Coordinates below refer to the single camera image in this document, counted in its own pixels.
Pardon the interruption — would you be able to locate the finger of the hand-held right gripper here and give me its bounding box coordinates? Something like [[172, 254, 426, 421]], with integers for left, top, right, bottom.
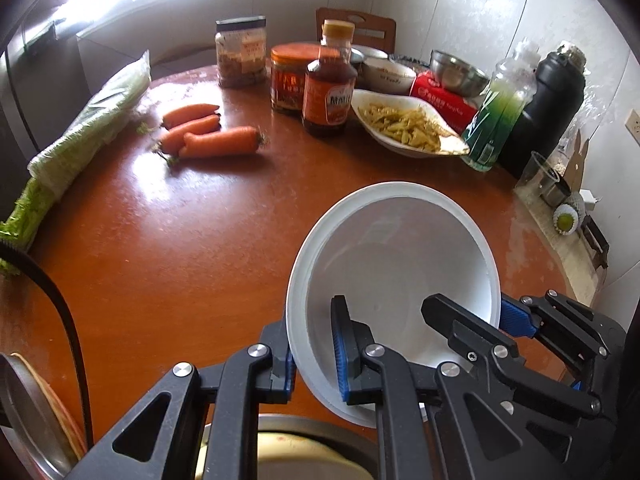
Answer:
[[500, 289, 626, 391], [421, 294, 603, 418]]

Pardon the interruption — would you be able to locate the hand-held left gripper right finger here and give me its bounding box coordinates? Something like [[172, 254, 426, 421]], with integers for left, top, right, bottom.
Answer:
[[330, 295, 616, 480]]

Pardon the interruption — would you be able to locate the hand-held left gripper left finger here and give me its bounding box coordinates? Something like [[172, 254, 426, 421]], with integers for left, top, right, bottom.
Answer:
[[65, 320, 296, 480]]

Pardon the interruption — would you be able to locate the green fruit in foam net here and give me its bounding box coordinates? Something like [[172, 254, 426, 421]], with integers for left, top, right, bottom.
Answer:
[[551, 200, 582, 237]]

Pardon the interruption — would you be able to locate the small metal cup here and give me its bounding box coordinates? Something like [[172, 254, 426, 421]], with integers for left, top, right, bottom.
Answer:
[[540, 172, 572, 209]]

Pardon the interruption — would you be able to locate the clear plastic cup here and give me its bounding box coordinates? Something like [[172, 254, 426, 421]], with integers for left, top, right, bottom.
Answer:
[[515, 151, 558, 201]]

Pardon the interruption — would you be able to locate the cardboard piece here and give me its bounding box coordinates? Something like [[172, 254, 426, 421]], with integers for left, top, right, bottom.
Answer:
[[560, 127, 591, 196]]

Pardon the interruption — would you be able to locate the white dish with food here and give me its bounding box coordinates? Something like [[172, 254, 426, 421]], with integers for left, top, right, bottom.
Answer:
[[351, 88, 471, 159]]

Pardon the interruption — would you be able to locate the green plastic bottle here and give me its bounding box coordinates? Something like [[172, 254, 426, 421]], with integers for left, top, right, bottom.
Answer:
[[461, 37, 538, 173]]

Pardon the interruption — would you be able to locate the black thermos flask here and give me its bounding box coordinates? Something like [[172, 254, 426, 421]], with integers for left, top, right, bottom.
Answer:
[[500, 44, 586, 181]]

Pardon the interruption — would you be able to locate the red tissue packet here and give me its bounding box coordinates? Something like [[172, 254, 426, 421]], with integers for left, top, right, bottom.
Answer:
[[410, 71, 481, 136]]

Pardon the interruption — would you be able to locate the carrot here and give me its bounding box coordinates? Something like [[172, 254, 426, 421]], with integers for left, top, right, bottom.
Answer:
[[161, 103, 221, 128], [150, 115, 222, 156], [167, 126, 266, 166]]

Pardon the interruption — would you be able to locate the white printed bowl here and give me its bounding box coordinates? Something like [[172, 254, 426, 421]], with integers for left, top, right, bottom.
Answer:
[[361, 56, 417, 95]]

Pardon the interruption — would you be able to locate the brown sauce bottle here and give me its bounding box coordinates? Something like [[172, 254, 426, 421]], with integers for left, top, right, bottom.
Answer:
[[301, 19, 358, 139]]

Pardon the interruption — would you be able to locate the round metal tray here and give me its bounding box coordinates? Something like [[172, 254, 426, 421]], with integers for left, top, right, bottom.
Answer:
[[0, 352, 81, 480]]

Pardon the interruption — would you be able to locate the red-lid sauce jar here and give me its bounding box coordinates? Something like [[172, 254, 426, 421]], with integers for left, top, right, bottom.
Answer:
[[270, 42, 321, 116]]

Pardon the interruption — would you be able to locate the wooden chair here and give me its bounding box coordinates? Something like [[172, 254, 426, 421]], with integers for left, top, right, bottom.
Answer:
[[316, 7, 397, 56]]

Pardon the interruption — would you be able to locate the celery in plastic bag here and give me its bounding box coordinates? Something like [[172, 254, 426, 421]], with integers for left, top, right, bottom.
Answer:
[[0, 50, 152, 278]]

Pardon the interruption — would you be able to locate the black-lid clear jar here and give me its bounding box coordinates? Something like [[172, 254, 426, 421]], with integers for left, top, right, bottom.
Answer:
[[215, 16, 268, 89]]

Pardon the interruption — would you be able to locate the grey refrigerator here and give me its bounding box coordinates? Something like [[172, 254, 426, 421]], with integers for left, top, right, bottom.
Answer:
[[0, 0, 86, 171]]

